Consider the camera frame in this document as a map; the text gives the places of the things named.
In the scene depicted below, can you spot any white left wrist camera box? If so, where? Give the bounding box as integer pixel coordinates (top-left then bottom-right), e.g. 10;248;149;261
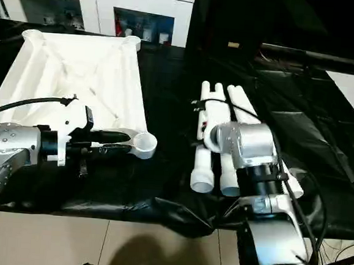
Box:
40;100;98;167

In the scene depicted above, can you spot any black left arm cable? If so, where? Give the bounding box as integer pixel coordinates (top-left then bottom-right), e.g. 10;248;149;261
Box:
0;92;77;126

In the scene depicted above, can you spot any white plastic table top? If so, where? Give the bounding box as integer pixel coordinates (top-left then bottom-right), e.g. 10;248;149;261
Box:
0;25;167;163

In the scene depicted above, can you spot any dark horizontal rail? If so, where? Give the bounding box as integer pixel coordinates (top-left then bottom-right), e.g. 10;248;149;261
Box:
259;42;354;68

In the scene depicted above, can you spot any white glass-door cabinet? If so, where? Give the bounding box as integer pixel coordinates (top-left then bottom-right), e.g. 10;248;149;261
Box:
0;0;195;49

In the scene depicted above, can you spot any black plastic mat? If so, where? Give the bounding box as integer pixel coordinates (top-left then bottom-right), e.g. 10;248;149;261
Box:
0;19;354;250

